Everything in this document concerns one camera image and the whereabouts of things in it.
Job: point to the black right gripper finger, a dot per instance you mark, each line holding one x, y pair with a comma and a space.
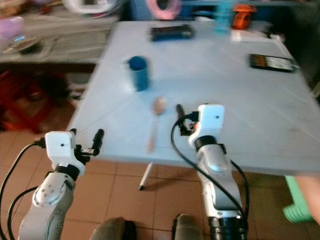
180, 113

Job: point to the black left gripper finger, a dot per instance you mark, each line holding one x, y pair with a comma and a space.
100, 139
74, 132

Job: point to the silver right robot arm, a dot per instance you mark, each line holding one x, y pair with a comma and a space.
219, 172

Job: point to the person's forearm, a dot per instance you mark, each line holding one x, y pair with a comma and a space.
311, 197

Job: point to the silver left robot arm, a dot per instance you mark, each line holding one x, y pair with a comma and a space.
50, 196

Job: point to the white bucket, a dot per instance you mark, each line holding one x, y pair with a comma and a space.
75, 86

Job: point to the blue cup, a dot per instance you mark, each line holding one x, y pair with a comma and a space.
139, 74

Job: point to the white table leg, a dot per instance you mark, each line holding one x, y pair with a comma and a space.
146, 176

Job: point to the red plastic stool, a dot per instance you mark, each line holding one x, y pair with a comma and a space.
20, 102

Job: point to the black flat device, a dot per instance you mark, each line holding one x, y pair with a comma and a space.
172, 33

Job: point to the robot left leg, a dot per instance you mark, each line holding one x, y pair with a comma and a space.
111, 230

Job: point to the robot leg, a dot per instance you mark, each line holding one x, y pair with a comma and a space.
111, 230
189, 229

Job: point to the grey low bench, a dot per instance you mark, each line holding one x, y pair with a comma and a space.
65, 42

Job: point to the teal bottle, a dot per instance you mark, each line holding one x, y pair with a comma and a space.
222, 19

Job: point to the black box with orange print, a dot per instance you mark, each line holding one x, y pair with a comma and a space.
272, 62

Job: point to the robot right leg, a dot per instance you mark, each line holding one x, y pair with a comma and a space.
189, 229

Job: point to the orange round object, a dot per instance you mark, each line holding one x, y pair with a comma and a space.
243, 17

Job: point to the purple plastic container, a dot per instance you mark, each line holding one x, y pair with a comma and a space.
11, 28

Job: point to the white round object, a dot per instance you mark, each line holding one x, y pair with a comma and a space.
75, 6

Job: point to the green plastic stool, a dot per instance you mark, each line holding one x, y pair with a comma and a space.
296, 202

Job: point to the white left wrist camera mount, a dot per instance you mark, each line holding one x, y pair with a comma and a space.
60, 146

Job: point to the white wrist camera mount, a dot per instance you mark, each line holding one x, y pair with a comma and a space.
211, 119
60, 146

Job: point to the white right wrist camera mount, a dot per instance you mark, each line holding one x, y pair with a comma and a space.
211, 119

